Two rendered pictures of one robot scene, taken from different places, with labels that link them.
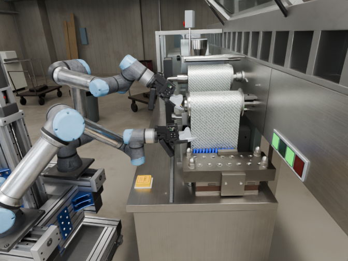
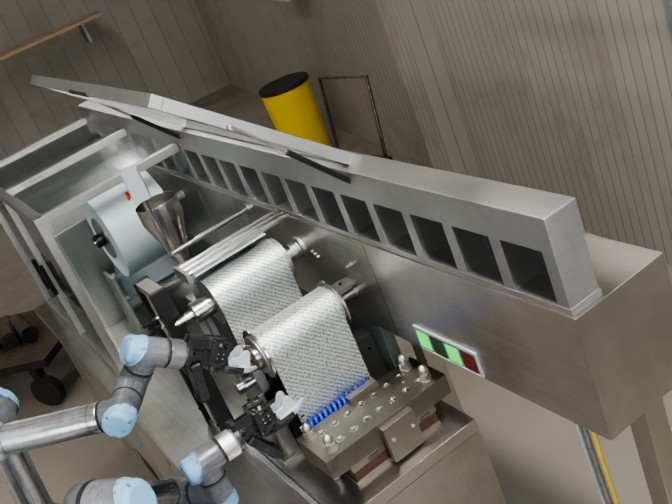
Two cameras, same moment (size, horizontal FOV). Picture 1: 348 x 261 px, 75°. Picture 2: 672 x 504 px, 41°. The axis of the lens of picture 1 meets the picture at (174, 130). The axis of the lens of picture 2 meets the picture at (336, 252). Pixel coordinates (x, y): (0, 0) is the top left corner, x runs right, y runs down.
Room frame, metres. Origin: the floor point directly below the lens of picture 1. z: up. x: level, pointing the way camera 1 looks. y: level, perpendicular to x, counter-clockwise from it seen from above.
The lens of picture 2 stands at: (-0.94, 0.53, 2.40)
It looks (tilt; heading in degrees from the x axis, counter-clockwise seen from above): 24 degrees down; 336
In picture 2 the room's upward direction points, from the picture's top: 23 degrees counter-clockwise
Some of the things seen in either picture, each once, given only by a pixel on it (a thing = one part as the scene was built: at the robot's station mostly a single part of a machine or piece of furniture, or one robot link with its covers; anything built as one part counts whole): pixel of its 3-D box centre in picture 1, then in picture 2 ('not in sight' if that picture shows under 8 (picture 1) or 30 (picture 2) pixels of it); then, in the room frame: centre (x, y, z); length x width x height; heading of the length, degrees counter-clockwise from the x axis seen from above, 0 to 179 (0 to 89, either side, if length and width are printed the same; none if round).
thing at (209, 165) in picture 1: (225, 165); (374, 415); (0.92, -0.24, 1.00); 0.40 x 0.16 x 0.06; 89
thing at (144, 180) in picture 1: (143, 180); not in sight; (0.95, 0.16, 0.91); 0.07 x 0.07 x 0.02; 89
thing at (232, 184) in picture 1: (232, 184); (402, 434); (0.82, -0.25, 0.97); 0.10 x 0.03 x 0.11; 89
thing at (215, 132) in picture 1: (214, 134); (326, 376); (1.04, -0.20, 1.11); 0.23 x 0.01 x 0.18; 89
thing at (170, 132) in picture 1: (167, 133); (253, 424); (1.04, 0.04, 1.12); 0.12 x 0.08 x 0.09; 89
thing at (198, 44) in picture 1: (198, 44); (159, 209); (1.82, -0.20, 1.50); 0.14 x 0.14 x 0.06
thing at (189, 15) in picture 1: (188, 19); (133, 185); (1.65, -0.12, 1.66); 0.07 x 0.07 x 0.10; 72
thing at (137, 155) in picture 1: (135, 152); (214, 490); (1.06, 0.20, 1.01); 0.11 x 0.08 x 0.11; 37
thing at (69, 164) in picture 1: (68, 159); not in sight; (1.27, 0.67, 0.87); 0.15 x 0.15 x 0.10
